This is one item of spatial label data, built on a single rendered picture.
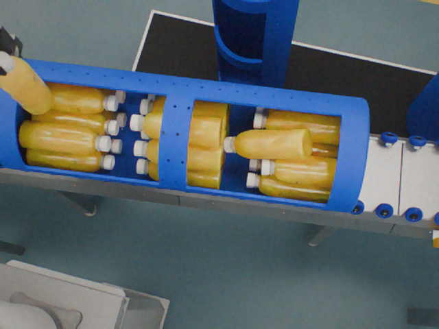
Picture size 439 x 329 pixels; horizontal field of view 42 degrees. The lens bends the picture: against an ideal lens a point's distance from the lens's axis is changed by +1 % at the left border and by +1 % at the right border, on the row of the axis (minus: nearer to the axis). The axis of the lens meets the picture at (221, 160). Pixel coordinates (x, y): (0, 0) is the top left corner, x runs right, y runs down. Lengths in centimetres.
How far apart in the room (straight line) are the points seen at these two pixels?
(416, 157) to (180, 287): 123
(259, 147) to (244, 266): 118
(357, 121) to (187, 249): 133
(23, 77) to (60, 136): 26
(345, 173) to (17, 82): 72
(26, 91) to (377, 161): 93
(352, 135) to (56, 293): 79
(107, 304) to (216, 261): 112
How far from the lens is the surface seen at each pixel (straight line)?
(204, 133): 131
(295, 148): 130
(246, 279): 245
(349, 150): 129
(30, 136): 146
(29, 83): 123
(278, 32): 186
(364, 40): 280
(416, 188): 162
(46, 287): 145
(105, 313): 140
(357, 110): 134
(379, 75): 257
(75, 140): 142
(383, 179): 161
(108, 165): 147
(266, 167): 136
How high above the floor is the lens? 245
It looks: 75 degrees down
